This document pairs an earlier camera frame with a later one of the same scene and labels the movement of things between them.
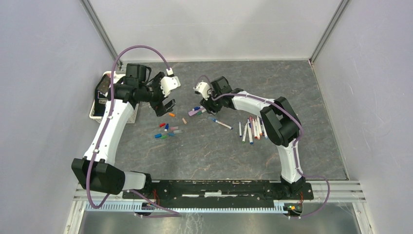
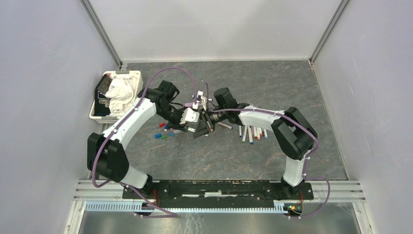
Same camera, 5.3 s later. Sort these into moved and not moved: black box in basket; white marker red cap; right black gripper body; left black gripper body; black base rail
Moved: right black gripper body; left black gripper body
Not moved: black base rail; white marker red cap; black box in basket
